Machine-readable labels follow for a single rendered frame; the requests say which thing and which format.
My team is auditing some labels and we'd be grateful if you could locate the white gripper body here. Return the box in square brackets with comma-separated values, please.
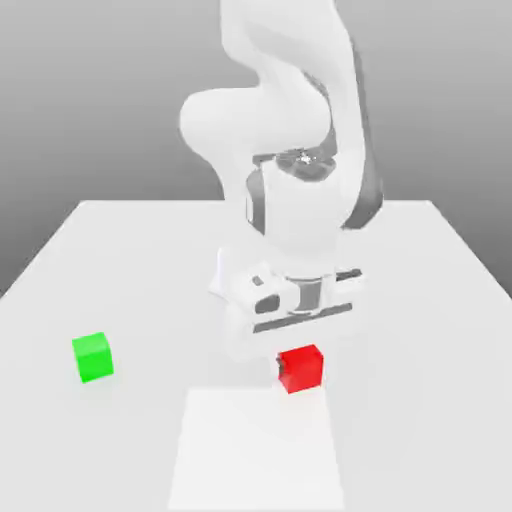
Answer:
[239, 300, 359, 350]

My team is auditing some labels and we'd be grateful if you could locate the small red cube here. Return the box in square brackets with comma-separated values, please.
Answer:
[276, 343, 325, 396]

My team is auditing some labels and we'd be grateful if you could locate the small green cube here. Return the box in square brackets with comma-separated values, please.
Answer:
[71, 331, 116, 385]

